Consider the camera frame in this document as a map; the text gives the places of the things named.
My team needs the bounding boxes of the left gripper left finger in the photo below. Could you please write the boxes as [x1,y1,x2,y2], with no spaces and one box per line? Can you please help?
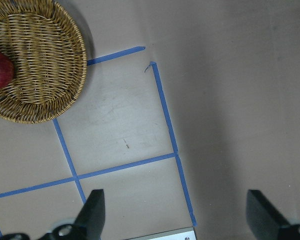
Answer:
[0,189,106,240]

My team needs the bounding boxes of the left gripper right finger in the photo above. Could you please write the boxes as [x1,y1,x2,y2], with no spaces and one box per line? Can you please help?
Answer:
[245,189,300,240]

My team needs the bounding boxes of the woven wicker basket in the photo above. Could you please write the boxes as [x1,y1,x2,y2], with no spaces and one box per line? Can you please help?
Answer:
[0,0,87,124]

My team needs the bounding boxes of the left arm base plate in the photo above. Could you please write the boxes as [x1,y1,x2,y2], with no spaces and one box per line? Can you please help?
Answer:
[131,227,197,240]

